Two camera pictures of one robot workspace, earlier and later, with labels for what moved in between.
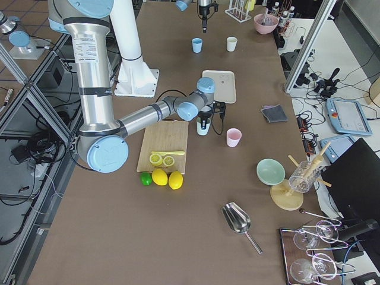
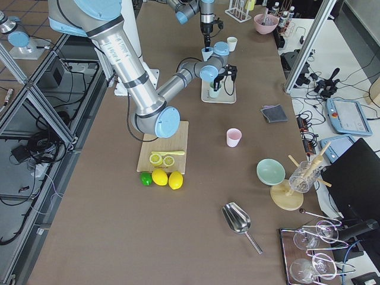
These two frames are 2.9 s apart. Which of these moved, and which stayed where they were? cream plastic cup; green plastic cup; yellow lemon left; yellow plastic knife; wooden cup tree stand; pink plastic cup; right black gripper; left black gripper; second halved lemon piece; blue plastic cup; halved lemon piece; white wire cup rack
Moved: green plastic cup; blue plastic cup; right black gripper; left black gripper
Stayed: cream plastic cup; yellow plastic knife; white wire cup rack; second halved lemon piece; wooden cup tree stand; pink plastic cup; halved lemon piece; yellow lemon left
